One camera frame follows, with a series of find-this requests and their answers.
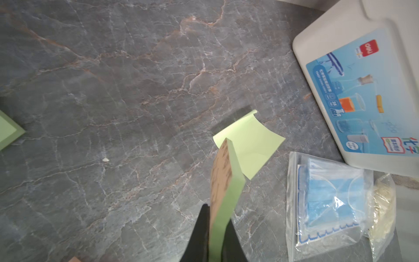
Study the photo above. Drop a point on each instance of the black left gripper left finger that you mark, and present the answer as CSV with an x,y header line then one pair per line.
x,y
197,248

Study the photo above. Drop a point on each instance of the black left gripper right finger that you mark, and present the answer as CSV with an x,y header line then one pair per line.
x,y
232,250

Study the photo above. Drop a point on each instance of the torn green memo page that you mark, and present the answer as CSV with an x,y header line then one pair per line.
x,y
254,143

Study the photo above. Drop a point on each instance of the green memo pad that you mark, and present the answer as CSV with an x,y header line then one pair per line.
x,y
227,183
10,130

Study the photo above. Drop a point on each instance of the red memo pad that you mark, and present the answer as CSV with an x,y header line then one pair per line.
x,y
74,259

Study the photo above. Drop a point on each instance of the bag of blue face masks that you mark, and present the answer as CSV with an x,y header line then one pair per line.
x,y
329,205

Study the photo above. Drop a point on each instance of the clear bag with beige contents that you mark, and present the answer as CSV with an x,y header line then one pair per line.
x,y
382,231

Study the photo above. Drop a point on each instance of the white box with blue lid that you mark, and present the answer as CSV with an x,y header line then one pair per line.
x,y
361,60

